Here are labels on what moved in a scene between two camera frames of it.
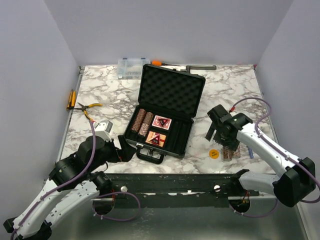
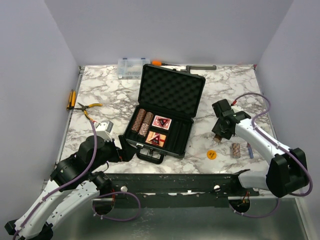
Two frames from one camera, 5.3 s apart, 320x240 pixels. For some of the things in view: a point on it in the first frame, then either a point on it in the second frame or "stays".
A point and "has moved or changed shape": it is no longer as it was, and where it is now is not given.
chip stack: (228, 154) has moved or changed shape
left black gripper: (126, 153) stays
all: (163, 121) stays
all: (156, 139) stays
